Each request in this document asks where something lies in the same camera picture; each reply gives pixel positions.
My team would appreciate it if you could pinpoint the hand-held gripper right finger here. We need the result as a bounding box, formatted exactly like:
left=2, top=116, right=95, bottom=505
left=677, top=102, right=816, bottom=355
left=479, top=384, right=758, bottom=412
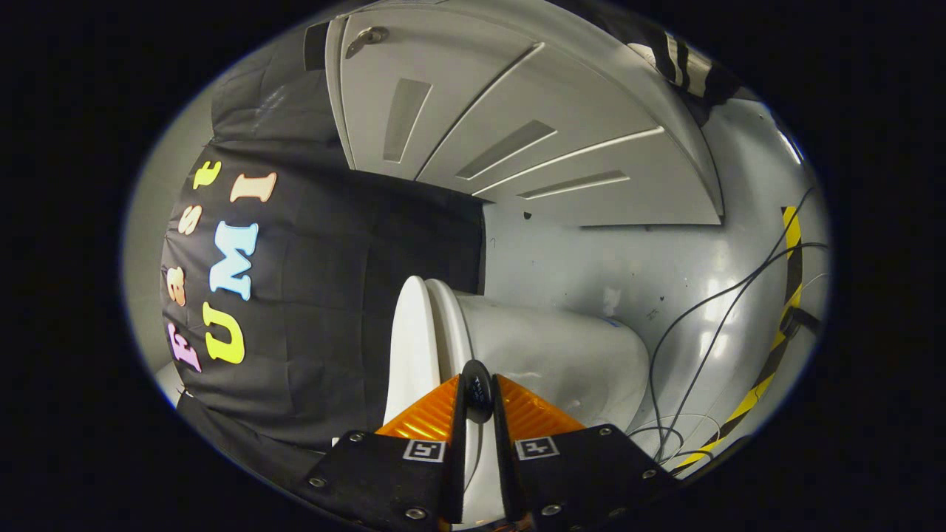
left=491, top=374, right=678, bottom=532

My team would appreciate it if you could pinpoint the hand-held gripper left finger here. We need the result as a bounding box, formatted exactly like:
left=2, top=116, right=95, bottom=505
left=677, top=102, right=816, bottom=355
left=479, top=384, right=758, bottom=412
left=298, top=373, right=469, bottom=532

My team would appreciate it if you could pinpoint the white toilet lid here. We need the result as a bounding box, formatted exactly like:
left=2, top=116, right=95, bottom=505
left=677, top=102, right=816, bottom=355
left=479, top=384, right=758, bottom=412
left=383, top=276, right=446, bottom=428

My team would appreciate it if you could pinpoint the black backdrop cloth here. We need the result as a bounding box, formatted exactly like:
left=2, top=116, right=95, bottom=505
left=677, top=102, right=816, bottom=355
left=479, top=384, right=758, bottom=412
left=159, top=30, right=486, bottom=488

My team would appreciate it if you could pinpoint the white toilet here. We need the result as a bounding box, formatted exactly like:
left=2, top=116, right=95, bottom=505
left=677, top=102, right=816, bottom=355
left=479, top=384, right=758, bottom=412
left=425, top=279, right=651, bottom=527

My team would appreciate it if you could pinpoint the black block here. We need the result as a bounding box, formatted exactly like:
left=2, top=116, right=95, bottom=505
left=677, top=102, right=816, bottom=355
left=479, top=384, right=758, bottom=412
left=304, top=21, right=331, bottom=72

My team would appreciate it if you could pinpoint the yellow black floor tape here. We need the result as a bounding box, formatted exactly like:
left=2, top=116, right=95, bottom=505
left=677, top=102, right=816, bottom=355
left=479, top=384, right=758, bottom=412
left=667, top=206, right=804, bottom=475

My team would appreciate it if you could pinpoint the black lid handle tab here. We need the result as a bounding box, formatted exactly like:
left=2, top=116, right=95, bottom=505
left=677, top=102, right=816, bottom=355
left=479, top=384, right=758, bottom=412
left=461, top=360, right=495, bottom=424

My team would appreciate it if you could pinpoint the white drawer cabinet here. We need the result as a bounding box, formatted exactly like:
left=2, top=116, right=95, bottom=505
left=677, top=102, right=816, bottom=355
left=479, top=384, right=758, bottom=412
left=324, top=0, right=726, bottom=228

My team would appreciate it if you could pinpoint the black white striped object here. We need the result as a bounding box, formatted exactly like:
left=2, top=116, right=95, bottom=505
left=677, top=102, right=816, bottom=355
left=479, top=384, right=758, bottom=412
left=627, top=28, right=742, bottom=106

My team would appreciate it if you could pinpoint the thin black cable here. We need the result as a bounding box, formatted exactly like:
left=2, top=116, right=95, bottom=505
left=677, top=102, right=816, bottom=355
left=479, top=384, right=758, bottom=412
left=648, top=242, right=831, bottom=463
left=674, top=185, right=818, bottom=460

